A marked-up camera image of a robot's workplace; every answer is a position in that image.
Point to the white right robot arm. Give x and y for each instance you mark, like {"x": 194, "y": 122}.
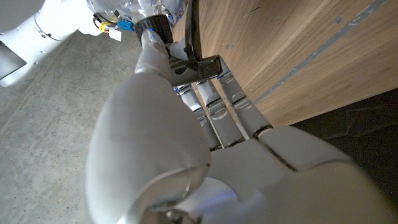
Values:
{"x": 40, "y": 31}

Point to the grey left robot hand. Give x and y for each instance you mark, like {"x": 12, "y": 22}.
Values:
{"x": 149, "y": 140}

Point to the clear plastic spray bottle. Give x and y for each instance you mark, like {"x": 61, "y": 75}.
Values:
{"x": 161, "y": 6}

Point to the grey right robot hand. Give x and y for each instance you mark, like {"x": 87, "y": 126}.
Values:
{"x": 105, "y": 7}

